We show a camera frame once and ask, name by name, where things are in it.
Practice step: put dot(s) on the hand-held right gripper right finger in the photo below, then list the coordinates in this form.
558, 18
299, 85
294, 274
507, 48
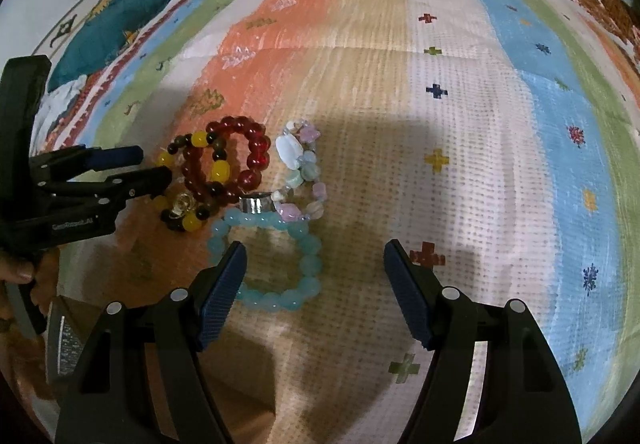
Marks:
407, 296

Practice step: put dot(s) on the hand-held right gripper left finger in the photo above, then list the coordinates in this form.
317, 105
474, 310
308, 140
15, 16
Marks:
222, 296

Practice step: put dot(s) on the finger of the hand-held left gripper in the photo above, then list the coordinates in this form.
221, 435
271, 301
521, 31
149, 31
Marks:
150, 181
117, 155

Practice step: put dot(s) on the person's left hand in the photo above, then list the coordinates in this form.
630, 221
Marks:
17, 270

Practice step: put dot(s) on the teal cloth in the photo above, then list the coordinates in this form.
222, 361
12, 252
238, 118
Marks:
130, 8

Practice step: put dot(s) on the striped patterned mat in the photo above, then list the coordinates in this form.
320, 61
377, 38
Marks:
375, 73

